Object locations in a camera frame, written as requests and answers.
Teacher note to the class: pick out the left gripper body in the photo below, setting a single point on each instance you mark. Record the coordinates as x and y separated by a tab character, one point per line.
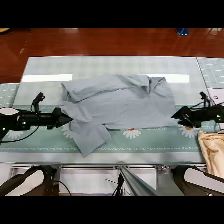
60	118

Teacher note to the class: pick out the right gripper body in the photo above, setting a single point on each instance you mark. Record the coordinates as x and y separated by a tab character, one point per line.
184	115

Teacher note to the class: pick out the light blue shirt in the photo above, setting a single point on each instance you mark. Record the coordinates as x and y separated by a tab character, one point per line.
120	106

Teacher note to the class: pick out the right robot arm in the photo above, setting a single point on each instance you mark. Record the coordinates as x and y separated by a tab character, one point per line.
210	114

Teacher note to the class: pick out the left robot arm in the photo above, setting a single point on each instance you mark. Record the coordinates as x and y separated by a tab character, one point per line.
23	119

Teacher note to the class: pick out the tan garment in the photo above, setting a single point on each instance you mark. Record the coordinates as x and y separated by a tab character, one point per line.
213	149

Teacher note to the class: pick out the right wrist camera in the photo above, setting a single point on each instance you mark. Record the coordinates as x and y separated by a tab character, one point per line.
206	99

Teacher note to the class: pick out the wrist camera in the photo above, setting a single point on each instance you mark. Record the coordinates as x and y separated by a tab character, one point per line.
206	99
37	101

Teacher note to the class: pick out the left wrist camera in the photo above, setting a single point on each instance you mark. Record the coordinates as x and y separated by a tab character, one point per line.
37	101

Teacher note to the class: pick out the silver frame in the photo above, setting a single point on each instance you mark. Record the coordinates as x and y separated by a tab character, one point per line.
133	178

